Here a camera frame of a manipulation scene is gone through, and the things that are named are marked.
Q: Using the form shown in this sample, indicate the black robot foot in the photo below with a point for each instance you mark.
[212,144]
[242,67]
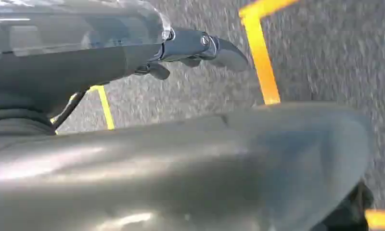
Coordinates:
[348,210]

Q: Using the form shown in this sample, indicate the ribbed grey left arm sleeve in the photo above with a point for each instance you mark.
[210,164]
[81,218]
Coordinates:
[17,124]

